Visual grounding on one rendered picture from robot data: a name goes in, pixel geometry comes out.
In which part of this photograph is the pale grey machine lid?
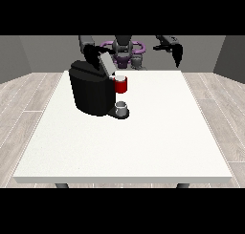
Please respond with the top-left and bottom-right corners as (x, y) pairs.
(98, 52), (117, 77)

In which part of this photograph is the black coffee machine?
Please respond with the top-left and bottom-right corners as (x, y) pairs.
(68, 59), (130, 119)

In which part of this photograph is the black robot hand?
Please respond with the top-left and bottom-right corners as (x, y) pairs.
(83, 44), (112, 71)
(152, 42), (185, 69)

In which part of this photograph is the small grey cup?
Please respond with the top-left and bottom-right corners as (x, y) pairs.
(114, 100), (129, 117)

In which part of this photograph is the red pod holder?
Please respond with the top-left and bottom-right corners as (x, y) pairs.
(113, 75), (128, 95)

